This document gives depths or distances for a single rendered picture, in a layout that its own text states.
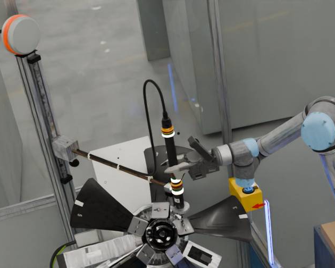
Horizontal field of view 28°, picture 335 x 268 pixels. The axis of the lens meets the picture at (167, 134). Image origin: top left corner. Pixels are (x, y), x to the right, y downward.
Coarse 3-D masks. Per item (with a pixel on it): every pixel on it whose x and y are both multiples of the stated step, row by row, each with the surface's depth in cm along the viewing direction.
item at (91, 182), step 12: (84, 192) 254; (96, 192) 254; (84, 204) 256; (96, 204) 255; (108, 204) 254; (120, 204) 254; (72, 216) 258; (84, 216) 258; (96, 216) 257; (108, 216) 256; (120, 216) 256; (132, 216) 255; (84, 228) 260; (96, 228) 260; (108, 228) 260; (120, 228) 259
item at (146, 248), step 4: (144, 248) 254; (148, 248) 256; (140, 252) 254; (144, 252) 255; (148, 252) 257; (152, 252) 259; (140, 256) 254; (144, 256) 256; (148, 256) 258; (152, 256) 260; (144, 260) 257; (148, 260) 259
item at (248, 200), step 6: (234, 180) 300; (234, 186) 296; (252, 186) 294; (234, 192) 297; (240, 192) 292; (246, 192) 291; (252, 192) 290; (258, 192) 290; (240, 198) 289; (246, 198) 290; (252, 198) 291; (258, 198) 292; (246, 204) 291; (252, 204) 292; (258, 204) 293; (246, 210) 293; (252, 210) 294
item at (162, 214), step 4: (156, 204) 262; (160, 204) 261; (164, 204) 259; (168, 204) 257; (152, 208) 263; (156, 208) 261; (160, 208) 260; (164, 208) 258; (168, 208) 257; (152, 212) 262; (156, 212) 261; (160, 212) 259; (164, 212) 258; (168, 212) 257; (152, 216) 262; (156, 216) 260; (160, 216) 259; (164, 216) 257
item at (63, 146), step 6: (54, 138) 288; (60, 138) 288; (66, 138) 288; (54, 144) 285; (60, 144) 284; (66, 144) 283; (72, 144) 284; (54, 150) 288; (60, 150) 285; (66, 150) 282; (60, 156) 287; (66, 156) 284; (72, 156) 285
